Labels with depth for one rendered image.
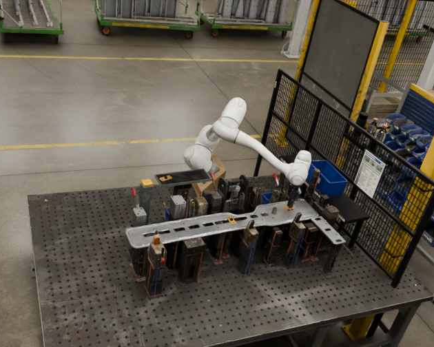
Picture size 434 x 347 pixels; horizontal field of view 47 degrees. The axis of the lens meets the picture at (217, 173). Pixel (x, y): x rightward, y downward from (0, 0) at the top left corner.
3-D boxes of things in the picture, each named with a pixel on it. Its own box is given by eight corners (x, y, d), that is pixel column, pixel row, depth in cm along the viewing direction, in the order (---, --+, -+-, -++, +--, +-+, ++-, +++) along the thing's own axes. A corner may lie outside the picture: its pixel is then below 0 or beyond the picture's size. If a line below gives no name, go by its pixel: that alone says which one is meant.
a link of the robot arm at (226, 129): (234, 139, 326) (242, 122, 331) (209, 128, 328) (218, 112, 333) (232, 147, 338) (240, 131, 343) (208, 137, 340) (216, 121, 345)
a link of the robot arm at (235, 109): (191, 148, 400) (201, 126, 408) (208, 158, 403) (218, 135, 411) (222, 114, 330) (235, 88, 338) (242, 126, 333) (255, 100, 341)
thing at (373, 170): (372, 200, 352) (386, 163, 335) (352, 182, 368) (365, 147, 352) (374, 200, 352) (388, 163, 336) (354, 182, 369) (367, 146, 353)
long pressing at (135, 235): (134, 253, 291) (134, 250, 290) (122, 228, 307) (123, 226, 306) (320, 217, 352) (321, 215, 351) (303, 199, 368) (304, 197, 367)
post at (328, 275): (326, 279, 340) (339, 247, 325) (317, 268, 348) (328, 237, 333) (334, 277, 343) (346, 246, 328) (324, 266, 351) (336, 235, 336)
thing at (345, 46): (337, 200, 561) (398, 24, 456) (326, 200, 555) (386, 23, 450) (282, 141, 662) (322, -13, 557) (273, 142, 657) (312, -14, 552)
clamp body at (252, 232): (241, 277, 329) (251, 237, 311) (233, 264, 338) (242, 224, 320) (253, 273, 333) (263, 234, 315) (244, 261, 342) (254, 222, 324)
